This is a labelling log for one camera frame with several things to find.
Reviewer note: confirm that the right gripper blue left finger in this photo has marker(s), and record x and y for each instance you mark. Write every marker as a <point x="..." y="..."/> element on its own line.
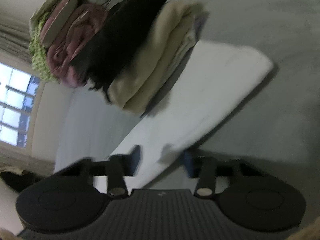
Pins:
<point x="128" y="161"/>

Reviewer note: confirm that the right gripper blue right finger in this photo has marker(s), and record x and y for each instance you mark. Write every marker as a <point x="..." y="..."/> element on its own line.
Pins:
<point x="192" y="163"/>

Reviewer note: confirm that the white t-shirt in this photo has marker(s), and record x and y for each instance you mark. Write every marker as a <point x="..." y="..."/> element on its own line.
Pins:
<point x="215" y="80"/>

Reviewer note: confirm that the beige folded garment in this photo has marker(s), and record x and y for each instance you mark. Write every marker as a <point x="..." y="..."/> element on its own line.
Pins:
<point x="171" y="36"/>

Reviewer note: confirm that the black folded garment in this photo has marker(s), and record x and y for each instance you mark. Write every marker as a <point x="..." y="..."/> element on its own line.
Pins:
<point x="114" y="46"/>

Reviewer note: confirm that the pink quilt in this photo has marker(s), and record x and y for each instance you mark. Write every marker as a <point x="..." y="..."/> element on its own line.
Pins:
<point x="80" y="27"/>

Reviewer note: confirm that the window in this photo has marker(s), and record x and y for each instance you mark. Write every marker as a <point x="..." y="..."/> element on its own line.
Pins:
<point x="18" y="95"/>

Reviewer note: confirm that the green patterned blanket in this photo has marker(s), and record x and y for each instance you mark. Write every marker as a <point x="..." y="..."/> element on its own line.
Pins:
<point x="39" y="53"/>

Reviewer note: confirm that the pink white pillow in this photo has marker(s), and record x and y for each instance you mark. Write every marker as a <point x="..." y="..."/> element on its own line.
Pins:
<point x="56" y="20"/>

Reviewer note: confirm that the grey curtain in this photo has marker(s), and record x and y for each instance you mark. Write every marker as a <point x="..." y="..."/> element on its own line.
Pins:
<point x="15" y="38"/>

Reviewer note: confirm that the pale green pillow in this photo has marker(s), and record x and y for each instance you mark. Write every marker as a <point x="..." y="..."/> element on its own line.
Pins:
<point x="48" y="5"/>

